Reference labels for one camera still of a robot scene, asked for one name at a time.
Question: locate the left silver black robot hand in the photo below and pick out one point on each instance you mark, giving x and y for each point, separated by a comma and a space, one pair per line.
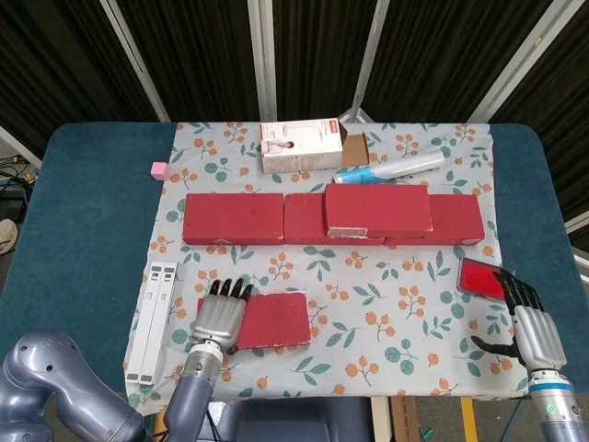
221, 317

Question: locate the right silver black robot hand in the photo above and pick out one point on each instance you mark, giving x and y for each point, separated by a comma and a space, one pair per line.
538, 336

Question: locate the red brick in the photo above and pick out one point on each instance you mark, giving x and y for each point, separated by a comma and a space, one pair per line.
303, 216
276, 322
377, 207
230, 216
455, 216

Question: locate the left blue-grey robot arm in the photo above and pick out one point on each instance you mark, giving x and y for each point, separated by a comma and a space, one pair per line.
193, 391

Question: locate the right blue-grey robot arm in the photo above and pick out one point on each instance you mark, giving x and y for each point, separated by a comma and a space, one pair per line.
557, 405

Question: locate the dark blue-grey robot base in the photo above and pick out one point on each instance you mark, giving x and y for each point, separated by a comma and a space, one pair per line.
294, 421

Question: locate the white folded stand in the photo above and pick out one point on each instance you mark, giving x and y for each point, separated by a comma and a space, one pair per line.
152, 322

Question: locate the red flat tin case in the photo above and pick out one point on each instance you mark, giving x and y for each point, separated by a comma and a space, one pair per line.
478, 278

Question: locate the floral print tablecloth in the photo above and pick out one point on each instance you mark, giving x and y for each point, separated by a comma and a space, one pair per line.
368, 285

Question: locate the small pink cube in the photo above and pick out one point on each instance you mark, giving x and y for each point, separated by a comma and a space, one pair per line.
161, 170

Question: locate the brown cardboard box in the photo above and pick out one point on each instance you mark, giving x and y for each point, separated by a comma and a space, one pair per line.
404, 421

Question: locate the teal table cover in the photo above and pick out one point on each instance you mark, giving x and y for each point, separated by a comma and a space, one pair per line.
83, 230

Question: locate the white product carton box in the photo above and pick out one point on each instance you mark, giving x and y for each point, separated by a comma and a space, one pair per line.
299, 147

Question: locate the clear film roll blue label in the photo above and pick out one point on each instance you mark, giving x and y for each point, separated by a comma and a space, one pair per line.
396, 168

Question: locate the beige hat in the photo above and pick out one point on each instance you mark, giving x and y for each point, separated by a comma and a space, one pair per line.
5, 235

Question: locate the white partition frame post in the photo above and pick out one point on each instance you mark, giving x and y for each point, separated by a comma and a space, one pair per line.
523, 60
372, 55
133, 60
264, 60

